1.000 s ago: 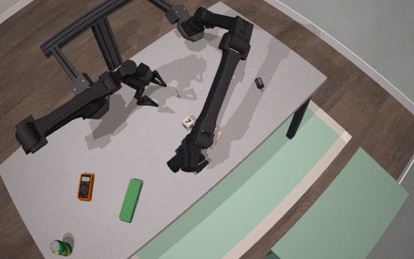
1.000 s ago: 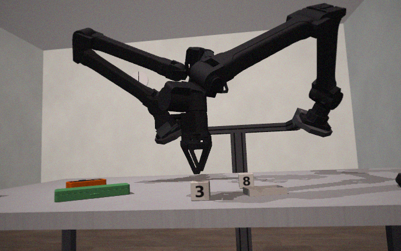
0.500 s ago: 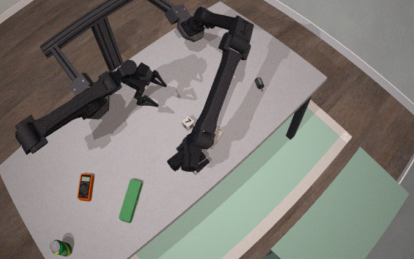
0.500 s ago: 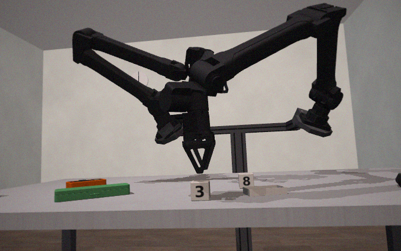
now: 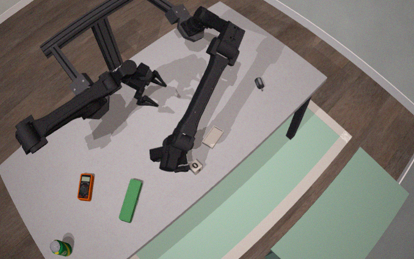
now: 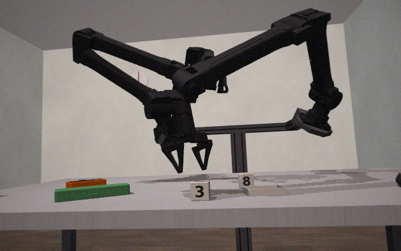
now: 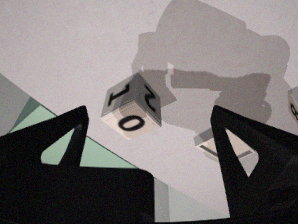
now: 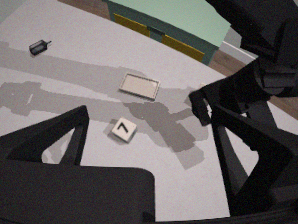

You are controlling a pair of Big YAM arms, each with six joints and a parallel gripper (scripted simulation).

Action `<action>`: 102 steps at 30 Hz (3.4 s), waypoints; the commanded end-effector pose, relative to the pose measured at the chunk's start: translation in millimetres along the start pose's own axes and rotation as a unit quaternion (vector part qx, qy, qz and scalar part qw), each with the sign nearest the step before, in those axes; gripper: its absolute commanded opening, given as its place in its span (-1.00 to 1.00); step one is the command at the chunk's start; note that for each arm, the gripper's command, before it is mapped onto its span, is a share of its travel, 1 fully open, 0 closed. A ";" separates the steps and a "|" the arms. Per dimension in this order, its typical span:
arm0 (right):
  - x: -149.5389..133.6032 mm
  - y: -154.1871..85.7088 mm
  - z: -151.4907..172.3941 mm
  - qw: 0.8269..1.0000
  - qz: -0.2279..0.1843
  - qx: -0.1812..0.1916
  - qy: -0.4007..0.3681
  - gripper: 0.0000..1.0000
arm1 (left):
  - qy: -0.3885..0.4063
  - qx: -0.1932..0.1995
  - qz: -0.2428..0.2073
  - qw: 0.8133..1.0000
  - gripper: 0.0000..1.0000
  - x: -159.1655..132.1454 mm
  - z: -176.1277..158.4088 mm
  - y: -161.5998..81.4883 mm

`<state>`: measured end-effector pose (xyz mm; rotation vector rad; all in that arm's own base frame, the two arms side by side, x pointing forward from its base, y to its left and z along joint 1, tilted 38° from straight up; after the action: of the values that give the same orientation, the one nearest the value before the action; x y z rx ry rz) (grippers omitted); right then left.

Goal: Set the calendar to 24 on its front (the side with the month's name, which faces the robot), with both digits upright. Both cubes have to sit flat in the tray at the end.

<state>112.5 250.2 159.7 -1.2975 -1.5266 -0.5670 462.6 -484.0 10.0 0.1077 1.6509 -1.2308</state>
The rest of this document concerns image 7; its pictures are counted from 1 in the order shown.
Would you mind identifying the beige calendar cube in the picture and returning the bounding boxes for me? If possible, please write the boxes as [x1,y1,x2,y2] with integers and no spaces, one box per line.
[288,87,298,125]
[100,72,162,140]

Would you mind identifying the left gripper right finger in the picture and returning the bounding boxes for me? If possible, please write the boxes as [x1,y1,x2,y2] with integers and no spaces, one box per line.
[210,105,298,217]

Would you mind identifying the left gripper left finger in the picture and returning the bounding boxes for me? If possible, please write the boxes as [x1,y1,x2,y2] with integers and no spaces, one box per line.
[0,106,89,166]

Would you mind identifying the cream rectangular tray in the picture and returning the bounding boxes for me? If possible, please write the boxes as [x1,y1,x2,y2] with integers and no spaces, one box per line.
[194,127,255,160]

